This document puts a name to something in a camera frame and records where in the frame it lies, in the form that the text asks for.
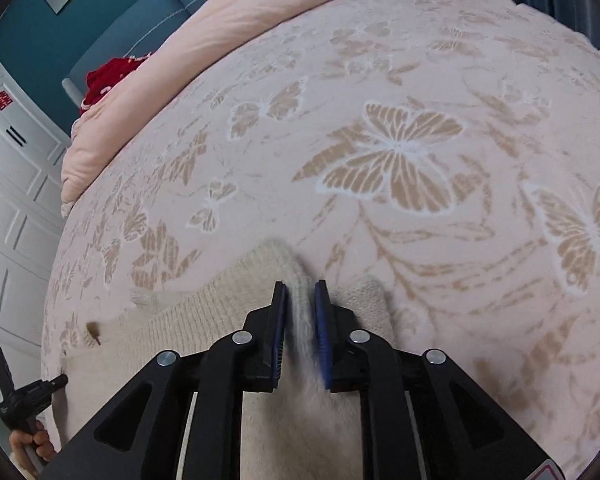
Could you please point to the pink duvet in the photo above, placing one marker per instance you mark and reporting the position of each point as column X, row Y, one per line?
column 219, row 25

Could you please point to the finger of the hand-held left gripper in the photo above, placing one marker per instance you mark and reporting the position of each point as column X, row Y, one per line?
column 47, row 384

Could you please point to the white wardrobe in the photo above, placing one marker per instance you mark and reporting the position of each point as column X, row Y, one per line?
column 14, row 200

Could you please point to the blue padded headboard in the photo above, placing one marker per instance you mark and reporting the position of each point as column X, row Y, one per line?
column 124, row 25

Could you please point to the red paper decal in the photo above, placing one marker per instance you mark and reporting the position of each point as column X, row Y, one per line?
column 0, row 100

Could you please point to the person's left hand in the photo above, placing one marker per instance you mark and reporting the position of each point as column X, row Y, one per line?
column 35, row 444

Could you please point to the red cloth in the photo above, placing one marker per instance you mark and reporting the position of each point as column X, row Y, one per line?
column 107, row 82

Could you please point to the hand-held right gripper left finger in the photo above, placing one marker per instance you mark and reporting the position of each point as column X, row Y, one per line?
column 280, row 330

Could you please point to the pink butterfly print blanket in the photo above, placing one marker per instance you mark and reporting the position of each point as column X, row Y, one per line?
column 405, row 125

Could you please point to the cream knit sweater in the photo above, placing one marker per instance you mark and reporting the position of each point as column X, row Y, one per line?
column 179, row 325

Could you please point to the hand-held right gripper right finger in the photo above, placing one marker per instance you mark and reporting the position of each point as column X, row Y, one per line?
column 322, row 330

